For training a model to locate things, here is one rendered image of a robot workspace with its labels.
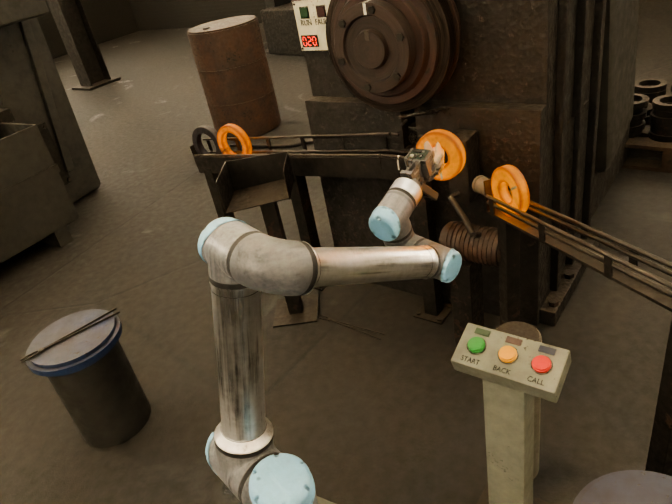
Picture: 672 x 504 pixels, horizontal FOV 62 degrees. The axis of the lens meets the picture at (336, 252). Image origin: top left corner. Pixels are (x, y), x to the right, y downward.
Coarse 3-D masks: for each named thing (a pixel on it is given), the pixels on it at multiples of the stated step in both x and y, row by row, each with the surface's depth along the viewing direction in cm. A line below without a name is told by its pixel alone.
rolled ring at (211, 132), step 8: (200, 128) 267; (208, 128) 265; (192, 136) 273; (200, 136) 274; (216, 136) 265; (200, 144) 276; (216, 144) 266; (200, 152) 276; (208, 152) 277; (216, 152) 269
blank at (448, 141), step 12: (432, 132) 168; (444, 132) 167; (420, 144) 172; (432, 144) 170; (444, 144) 167; (456, 144) 165; (456, 156) 167; (444, 168) 172; (456, 168) 169; (444, 180) 174
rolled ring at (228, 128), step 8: (224, 128) 256; (232, 128) 253; (240, 128) 254; (224, 136) 261; (240, 136) 253; (224, 144) 264; (248, 144) 255; (224, 152) 265; (232, 152) 265; (248, 152) 256
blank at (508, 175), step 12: (504, 168) 166; (516, 168) 165; (492, 180) 174; (504, 180) 168; (516, 180) 162; (492, 192) 177; (504, 192) 173; (516, 192) 164; (528, 192) 163; (516, 204) 166; (528, 204) 165
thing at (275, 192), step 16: (240, 160) 229; (256, 160) 229; (272, 160) 229; (288, 160) 225; (224, 176) 225; (240, 176) 233; (256, 176) 233; (272, 176) 233; (288, 176) 220; (224, 192) 222; (240, 192) 233; (256, 192) 229; (272, 192) 224; (288, 192) 215; (224, 208) 218; (240, 208) 219; (272, 208) 226; (272, 224) 230; (288, 304) 251; (304, 304) 259; (288, 320) 250; (304, 320) 248
